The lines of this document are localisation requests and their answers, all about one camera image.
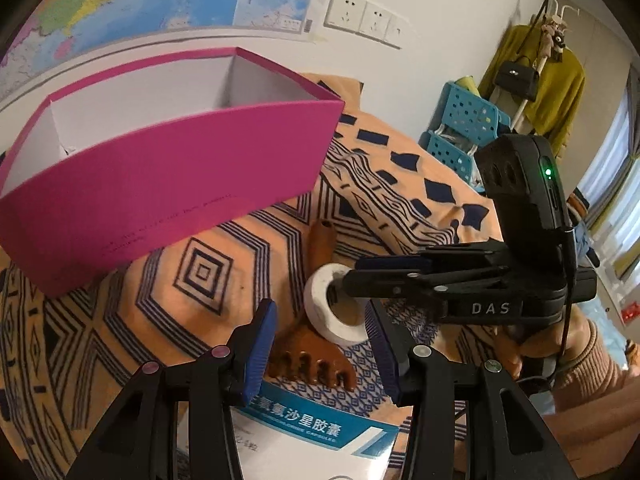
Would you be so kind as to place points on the white tape roll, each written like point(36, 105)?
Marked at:
point(315, 305)

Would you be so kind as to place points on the grey window curtain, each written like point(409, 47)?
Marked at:
point(620, 200)

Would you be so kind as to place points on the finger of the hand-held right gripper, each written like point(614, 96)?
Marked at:
point(400, 262)
point(385, 285)

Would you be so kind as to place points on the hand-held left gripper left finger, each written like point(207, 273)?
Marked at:
point(260, 355)

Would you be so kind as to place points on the brown plush toy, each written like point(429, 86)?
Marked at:
point(552, 35)

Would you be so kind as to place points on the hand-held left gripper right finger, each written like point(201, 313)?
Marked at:
point(382, 350)

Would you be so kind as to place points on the person's right hand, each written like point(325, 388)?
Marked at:
point(540, 342)

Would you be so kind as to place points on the yellow cardigan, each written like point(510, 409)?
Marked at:
point(560, 90)

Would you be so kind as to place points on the yellow green plastic item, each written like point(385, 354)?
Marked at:
point(467, 85)

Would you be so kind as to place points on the black handbag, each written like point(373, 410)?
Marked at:
point(515, 77)

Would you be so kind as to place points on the orange patterned blanket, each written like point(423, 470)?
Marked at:
point(150, 320)

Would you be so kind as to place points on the brown wooden back scratcher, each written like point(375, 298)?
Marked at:
point(320, 245)

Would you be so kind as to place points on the pink cardboard box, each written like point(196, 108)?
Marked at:
point(165, 185)

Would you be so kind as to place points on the white coat rack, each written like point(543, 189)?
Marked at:
point(521, 107)

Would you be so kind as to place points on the blue plastic rack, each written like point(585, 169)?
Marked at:
point(465, 110)

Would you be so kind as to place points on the person's right forearm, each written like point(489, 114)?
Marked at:
point(600, 375)

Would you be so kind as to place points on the white wall socket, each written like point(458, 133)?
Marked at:
point(376, 21)
point(345, 10)

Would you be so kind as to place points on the white wall switch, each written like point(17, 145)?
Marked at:
point(396, 32)

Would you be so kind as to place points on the white medicine box blue stripes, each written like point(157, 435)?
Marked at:
point(320, 450)

